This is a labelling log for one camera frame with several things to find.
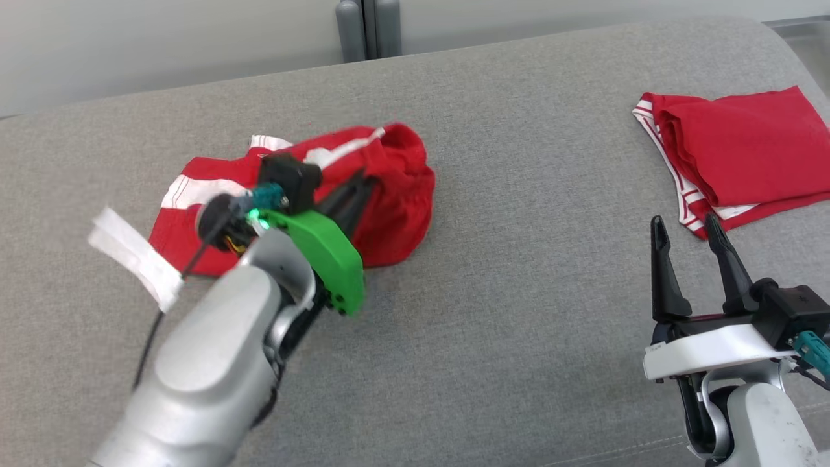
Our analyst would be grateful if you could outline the red shorts with white stripes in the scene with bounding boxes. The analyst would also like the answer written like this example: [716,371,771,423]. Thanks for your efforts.
[148,122,436,278]

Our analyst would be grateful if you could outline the white cable tag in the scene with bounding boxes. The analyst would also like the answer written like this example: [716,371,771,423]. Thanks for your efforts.
[88,208,184,313]

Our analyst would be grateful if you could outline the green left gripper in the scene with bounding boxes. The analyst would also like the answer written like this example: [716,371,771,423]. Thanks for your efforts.
[259,170,381,317]

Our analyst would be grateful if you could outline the grey fabric sofa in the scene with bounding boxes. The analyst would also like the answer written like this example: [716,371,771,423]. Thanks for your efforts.
[0,18,830,467]

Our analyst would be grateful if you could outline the grey metal post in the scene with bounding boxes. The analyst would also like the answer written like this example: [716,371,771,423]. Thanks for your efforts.
[374,0,402,60]
[335,0,368,64]

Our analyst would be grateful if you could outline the red basketball jersey with number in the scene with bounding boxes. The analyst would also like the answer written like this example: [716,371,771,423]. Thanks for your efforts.
[632,86,830,241]

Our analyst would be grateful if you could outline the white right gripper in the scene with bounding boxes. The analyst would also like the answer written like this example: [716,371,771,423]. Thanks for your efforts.
[642,213,795,382]

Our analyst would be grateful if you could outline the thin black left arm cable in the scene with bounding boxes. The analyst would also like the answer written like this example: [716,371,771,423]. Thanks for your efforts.
[132,193,254,390]

